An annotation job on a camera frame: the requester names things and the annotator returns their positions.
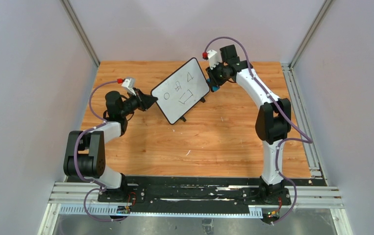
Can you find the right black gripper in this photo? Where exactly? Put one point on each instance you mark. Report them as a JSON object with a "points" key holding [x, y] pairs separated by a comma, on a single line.
{"points": [[212, 76]]}

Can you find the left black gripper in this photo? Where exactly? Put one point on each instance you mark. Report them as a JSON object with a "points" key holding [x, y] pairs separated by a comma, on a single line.
{"points": [[141, 101]]}

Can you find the black framed whiteboard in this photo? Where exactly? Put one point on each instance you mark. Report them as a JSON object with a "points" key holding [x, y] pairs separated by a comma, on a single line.
{"points": [[181, 91]]}

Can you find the blue and black eraser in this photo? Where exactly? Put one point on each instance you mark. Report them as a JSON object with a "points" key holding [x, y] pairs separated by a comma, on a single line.
{"points": [[212, 87]]}

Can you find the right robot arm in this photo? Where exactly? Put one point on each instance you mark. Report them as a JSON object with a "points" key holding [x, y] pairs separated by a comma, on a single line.
{"points": [[273, 112]]}

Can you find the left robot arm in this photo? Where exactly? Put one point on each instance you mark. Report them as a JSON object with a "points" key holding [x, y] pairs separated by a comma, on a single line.
{"points": [[85, 155]]}

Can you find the metal whiteboard stand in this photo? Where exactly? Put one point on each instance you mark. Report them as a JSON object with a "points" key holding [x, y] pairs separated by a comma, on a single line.
{"points": [[193, 108]]}

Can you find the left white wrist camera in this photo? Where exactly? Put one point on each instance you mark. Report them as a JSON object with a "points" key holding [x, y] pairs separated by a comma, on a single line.
{"points": [[128, 85]]}

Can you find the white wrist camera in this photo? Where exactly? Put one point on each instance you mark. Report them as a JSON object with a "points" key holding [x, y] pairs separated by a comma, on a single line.
{"points": [[213, 58], [128, 85]]}

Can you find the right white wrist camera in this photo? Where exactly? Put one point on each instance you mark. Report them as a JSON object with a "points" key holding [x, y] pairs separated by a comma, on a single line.
{"points": [[213, 58]]}

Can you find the right corner aluminium post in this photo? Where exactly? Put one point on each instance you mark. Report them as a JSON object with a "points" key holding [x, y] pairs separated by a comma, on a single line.
{"points": [[310, 32]]}

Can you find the corner aluminium post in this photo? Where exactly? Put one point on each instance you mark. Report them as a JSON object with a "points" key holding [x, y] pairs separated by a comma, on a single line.
{"points": [[310, 32], [67, 5]]}

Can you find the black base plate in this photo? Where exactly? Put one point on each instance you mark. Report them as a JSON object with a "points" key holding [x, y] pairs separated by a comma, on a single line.
{"points": [[205, 196]]}

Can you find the left corner aluminium post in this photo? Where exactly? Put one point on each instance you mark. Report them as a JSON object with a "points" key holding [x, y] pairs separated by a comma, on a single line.
{"points": [[67, 5]]}

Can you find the aluminium frame rail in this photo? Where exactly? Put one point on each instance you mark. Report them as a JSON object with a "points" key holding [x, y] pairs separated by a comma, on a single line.
{"points": [[74, 206]]}

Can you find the right side aluminium rail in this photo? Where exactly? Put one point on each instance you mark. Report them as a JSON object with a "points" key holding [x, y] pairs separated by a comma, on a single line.
{"points": [[303, 122]]}

